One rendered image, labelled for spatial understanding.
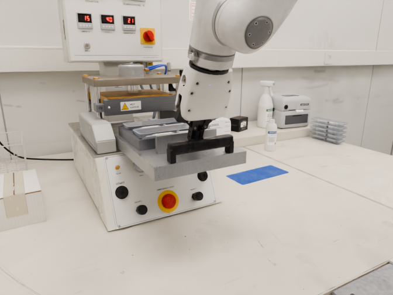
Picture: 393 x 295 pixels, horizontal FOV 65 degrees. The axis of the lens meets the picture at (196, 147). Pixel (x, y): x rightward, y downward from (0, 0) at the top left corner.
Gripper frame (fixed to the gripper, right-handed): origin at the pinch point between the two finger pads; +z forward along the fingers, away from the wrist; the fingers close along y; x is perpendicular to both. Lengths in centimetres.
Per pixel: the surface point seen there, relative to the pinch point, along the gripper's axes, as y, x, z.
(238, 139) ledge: 57, 48, 41
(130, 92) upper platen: -1.1, 39.5, 9.1
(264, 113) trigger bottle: 81, 61, 36
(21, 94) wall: -31, 88, 31
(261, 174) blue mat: 43, 16, 34
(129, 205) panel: -10.6, 7.8, 25.3
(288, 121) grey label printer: 91, 53, 38
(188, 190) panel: 6.7, 8.2, 24.9
